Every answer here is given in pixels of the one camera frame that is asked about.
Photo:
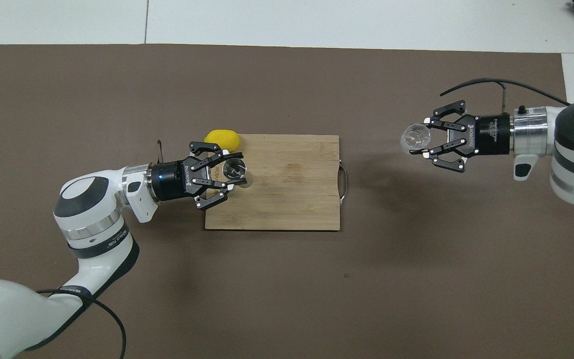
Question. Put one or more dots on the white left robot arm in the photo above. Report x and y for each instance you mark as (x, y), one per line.
(87, 209)

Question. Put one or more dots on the bamboo cutting board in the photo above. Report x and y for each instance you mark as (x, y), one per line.
(292, 199)

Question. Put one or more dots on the clear glass cup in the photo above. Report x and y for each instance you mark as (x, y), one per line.
(415, 137)

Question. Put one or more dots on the steel jigger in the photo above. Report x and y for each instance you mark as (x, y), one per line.
(233, 169)

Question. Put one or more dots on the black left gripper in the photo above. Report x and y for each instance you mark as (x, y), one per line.
(170, 179)

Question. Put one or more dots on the yellow lemon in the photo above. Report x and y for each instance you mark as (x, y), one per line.
(222, 139)

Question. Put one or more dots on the brown table mat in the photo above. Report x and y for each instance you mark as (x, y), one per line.
(68, 99)

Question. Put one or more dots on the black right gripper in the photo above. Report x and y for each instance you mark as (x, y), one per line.
(489, 134)

